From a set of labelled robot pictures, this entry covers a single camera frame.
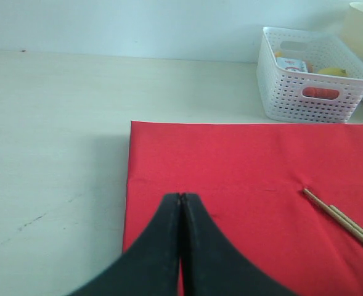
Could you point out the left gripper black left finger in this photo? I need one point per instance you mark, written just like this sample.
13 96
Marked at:
150 266

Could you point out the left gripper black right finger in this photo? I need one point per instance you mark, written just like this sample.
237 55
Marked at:
210 264

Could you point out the red grilled sausage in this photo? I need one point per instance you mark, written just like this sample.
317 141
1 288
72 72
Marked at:
320 93

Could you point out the white milk carton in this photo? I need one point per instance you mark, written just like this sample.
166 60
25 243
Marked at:
293 65

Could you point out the yellow cheese wedge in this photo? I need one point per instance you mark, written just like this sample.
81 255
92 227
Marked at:
278 54

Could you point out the yellow lemon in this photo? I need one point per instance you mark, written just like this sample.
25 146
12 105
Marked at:
333 71

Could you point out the red scalloped table mat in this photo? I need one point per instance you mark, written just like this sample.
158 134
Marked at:
250 179

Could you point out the left wooden chopstick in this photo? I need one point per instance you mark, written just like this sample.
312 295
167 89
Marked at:
333 215

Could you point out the wooden chopstick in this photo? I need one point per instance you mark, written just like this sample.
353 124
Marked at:
333 215
347 219

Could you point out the right wooden chopstick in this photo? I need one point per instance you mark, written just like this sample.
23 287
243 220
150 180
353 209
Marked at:
347 219

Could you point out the white perforated plastic basket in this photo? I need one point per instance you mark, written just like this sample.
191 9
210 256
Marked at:
281 90

